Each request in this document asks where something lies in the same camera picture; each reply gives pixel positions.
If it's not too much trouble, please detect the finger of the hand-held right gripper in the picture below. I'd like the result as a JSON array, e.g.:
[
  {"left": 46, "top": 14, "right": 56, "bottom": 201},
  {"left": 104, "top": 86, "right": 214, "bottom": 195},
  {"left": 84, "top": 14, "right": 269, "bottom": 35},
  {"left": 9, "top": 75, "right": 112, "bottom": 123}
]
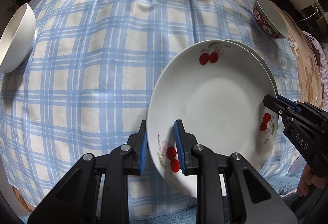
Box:
[
  {"left": 263, "top": 94, "right": 295, "bottom": 118},
  {"left": 276, "top": 95, "right": 304, "bottom": 113}
]

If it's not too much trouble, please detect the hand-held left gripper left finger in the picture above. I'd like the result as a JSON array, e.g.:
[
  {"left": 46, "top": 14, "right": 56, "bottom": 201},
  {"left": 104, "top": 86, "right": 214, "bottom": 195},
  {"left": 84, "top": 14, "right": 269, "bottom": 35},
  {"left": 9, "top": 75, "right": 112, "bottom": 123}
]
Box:
[{"left": 27, "top": 119, "right": 148, "bottom": 224}]

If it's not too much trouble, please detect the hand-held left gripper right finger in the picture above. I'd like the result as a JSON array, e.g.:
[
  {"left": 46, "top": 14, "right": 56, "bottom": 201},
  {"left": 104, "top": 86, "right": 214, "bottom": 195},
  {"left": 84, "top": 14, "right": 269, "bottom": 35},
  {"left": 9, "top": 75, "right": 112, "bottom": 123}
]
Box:
[{"left": 174, "top": 119, "right": 299, "bottom": 224}]

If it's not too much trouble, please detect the large white cherry plate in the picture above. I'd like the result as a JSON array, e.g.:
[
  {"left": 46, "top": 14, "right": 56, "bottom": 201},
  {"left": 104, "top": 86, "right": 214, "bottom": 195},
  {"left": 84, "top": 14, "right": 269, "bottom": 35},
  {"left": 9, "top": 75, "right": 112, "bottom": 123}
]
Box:
[{"left": 220, "top": 39, "right": 280, "bottom": 98}]

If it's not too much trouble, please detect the shallow white cherry plate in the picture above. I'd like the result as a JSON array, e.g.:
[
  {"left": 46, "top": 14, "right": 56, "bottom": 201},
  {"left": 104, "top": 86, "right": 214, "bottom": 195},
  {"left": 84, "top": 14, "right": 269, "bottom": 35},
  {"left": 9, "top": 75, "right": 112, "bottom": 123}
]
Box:
[{"left": 147, "top": 40, "right": 278, "bottom": 198}]

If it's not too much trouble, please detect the small red patterned bowl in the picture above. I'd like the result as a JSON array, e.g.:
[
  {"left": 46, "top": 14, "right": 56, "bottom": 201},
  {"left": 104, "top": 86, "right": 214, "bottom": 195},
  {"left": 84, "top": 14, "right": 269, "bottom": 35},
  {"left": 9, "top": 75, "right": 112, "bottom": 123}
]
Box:
[{"left": 253, "top": 0, "right": 289, "bottom": 39}]

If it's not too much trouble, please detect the plain white bowl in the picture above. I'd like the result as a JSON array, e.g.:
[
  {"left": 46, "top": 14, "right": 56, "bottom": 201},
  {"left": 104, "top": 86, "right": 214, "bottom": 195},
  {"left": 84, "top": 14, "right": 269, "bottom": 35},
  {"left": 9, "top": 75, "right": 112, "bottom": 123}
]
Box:
[{"left": 0, "top": 3, "right": 36, "bottom": 73}]

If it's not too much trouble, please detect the person's right hand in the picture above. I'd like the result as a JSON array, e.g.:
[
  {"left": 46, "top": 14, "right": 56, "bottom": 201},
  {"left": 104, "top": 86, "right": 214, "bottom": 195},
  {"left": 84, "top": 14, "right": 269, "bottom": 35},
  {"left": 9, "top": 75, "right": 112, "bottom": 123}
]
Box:
[{"left": 298, "top": 163, "right": 319, "bottom": 196}]

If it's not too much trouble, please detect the brown flower blanket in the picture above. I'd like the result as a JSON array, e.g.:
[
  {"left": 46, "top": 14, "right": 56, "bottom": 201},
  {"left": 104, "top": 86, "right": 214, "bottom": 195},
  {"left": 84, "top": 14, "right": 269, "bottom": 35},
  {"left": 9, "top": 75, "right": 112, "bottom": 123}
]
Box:
[{"left": 280, "top": 9, "right": 326, "bottom": 117}]

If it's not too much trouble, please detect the blue plaid tablecloth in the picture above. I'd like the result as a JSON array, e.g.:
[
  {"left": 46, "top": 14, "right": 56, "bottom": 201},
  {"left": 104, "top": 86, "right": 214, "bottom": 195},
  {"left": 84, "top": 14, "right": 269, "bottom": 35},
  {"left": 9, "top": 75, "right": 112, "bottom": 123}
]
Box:
[{"left": 0, "top": 0, "right": 299, "bottom": 217}]

